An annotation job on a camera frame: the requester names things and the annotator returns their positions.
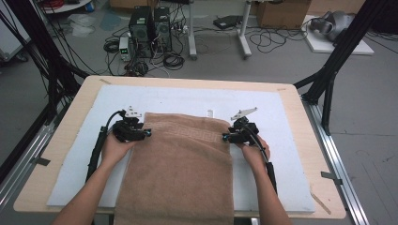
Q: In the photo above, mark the small black computer tower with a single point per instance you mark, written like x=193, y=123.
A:
x=162, y=28

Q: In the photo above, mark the person's right hand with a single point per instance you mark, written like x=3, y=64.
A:
x=255, y=156

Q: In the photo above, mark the white power supply unit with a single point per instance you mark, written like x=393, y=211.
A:
x=124, y=48

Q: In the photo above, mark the white floor board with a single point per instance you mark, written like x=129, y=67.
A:
x=322, y=47

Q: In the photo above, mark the grey rounded machine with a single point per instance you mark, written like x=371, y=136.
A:
x=334, y=23

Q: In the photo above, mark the large black computer tower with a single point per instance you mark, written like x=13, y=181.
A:
x=140, y=28

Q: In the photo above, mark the clear plastic bag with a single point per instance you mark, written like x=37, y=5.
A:
x=81, y=25

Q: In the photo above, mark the person's left hand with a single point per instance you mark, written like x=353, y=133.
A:
x=114, y=151

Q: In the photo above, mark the grey metal bracket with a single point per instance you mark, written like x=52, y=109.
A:
x=331, y=177

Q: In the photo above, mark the brown towel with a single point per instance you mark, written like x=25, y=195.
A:
x=178, y=168

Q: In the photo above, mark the white foam mat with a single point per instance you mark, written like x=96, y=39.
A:
x=187, y=100

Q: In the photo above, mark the thin wooden stick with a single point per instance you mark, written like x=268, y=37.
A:
x=320, y=203

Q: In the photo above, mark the aluminium rail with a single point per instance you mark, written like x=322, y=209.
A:
x=28, y=153
x=338, y=162

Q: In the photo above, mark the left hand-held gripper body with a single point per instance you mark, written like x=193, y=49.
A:
x=128, y=131

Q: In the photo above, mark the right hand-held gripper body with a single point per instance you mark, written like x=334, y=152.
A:
x=245, y=132

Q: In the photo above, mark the black frame strut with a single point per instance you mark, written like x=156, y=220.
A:
x=341, y=50

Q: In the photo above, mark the white round table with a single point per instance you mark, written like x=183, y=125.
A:
x=68, y=7

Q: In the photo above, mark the black flat device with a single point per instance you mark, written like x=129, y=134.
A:
x=226, y=22

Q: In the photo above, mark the white desk legs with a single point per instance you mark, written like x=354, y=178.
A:
x=191, y=31

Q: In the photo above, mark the large cardboard box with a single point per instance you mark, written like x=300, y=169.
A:
x=281, y=14

